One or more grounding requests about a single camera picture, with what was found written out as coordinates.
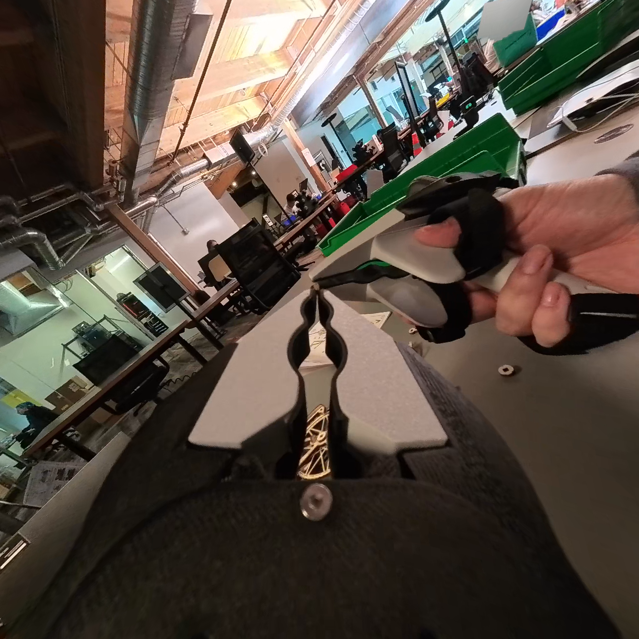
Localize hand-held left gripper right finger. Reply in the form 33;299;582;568
319;291;449;477

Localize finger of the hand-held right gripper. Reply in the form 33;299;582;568
319;262;402;303
309;207;420;288

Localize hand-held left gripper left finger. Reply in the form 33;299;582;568
188;291;320;477

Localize person's right forearm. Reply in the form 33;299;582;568
594;154;639;181

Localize person's right hand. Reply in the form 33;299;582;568
417;172;639;347

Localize wooden gear wheel piece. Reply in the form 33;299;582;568
296;405;334;481

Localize white instruction sheet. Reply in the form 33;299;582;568
299;311;392;371

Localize green plastic bin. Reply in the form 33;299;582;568
317;112;528;258

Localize black mesh office chair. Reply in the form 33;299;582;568
215;220;303;315

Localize black screen on stand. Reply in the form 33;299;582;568
134;262;193;313

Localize black speaker on stand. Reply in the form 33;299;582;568
229;129;256;163

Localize silver laptop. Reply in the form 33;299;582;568
546;70;639;123

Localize printed paper sheets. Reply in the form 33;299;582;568
24;459;91;506

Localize ribbed silver air duct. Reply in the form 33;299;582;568
127;117;290;210

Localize large silver air duct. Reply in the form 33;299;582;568
122;0;213;203

